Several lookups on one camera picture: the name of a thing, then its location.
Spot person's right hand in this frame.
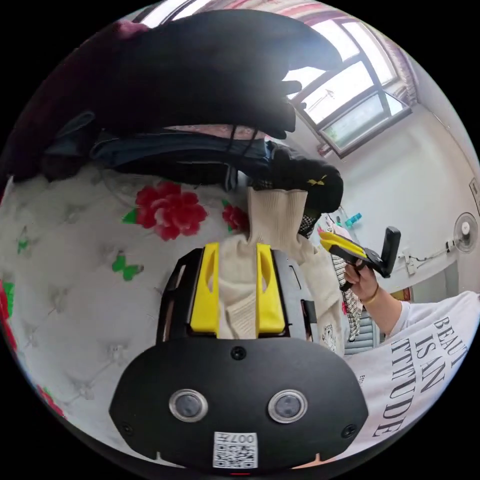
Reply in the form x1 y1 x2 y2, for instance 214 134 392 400
343 260 379 302

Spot window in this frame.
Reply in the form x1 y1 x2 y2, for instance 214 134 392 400
283 17 413 160

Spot bed with white flowered quilt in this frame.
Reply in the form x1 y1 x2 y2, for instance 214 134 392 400
0 164 263 453

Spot curtain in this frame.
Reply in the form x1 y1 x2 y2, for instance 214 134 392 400
384 35 420 110

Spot person's body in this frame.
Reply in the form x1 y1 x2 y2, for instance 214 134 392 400
344 290 480 453

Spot black white checked garment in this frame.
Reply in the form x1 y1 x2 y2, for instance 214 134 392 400
329 253 367 343

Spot person's right forearm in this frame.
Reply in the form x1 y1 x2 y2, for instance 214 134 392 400
359 284 405 337

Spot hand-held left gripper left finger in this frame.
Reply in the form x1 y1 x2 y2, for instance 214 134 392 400
190 242 221 334

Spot pile of clothes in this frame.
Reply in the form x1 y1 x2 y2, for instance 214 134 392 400
0 9 346 241

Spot wall fan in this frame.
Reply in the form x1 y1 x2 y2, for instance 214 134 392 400
452 212 480 255

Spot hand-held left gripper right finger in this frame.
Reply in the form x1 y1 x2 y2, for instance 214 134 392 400
256 242 285 335

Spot beige sweater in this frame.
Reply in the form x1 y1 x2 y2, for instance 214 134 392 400
216 186 347 356

